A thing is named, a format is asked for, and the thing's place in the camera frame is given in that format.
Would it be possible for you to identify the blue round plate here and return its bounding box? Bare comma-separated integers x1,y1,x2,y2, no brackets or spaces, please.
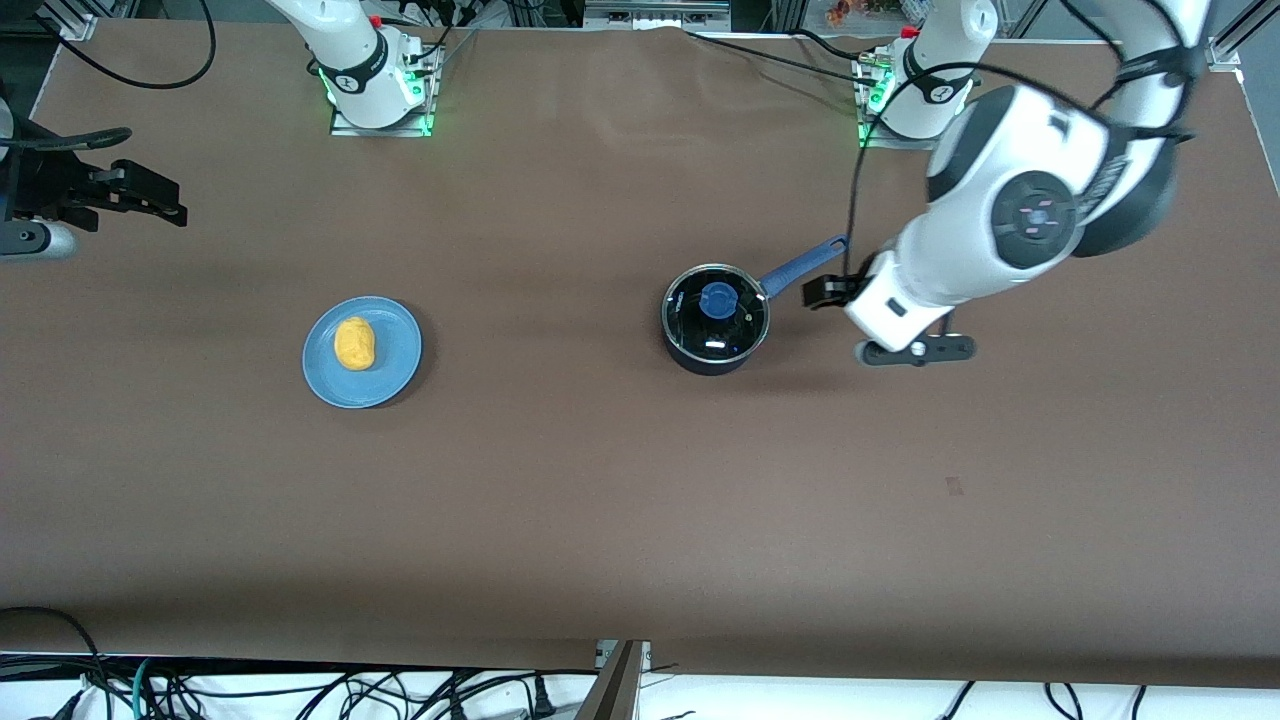
302,296,424,409

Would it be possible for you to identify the glass lid with blue knob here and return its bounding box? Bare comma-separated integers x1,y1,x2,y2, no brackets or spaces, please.
662,264,770,361

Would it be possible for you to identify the thick black looped cable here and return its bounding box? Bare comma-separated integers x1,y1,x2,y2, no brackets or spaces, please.
0,605,111,720

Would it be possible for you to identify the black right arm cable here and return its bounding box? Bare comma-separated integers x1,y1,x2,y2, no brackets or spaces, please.
18,0,217,151

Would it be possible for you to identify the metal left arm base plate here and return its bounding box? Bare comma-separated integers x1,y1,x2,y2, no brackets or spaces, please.
857,55,964,152

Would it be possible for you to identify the black pot with blue handle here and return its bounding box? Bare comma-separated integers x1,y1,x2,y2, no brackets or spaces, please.
660,234,853,377

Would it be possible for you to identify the aluminium frame corner profile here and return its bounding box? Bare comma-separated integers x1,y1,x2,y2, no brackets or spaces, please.
38,0,98,42

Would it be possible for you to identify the brown table cover sheet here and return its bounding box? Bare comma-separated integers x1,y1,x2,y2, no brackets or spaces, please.
0,18,1280,691

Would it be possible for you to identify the black base cable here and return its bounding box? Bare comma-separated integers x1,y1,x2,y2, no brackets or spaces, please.
790,28,873,61
686,30,873,77

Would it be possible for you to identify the grey metal box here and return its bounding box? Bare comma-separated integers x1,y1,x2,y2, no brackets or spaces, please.
584,0,732,32

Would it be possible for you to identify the grey base cable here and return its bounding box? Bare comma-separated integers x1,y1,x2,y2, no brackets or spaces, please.
420,26,483,73

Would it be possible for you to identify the yellow potato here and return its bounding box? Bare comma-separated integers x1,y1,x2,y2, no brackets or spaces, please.
334,317,378,372

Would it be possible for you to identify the aluminium profile beam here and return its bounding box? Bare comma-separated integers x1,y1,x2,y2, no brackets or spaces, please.
575,640,652,720

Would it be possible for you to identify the black power plug cable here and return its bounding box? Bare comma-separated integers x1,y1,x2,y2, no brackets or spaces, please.
440,672,559,719

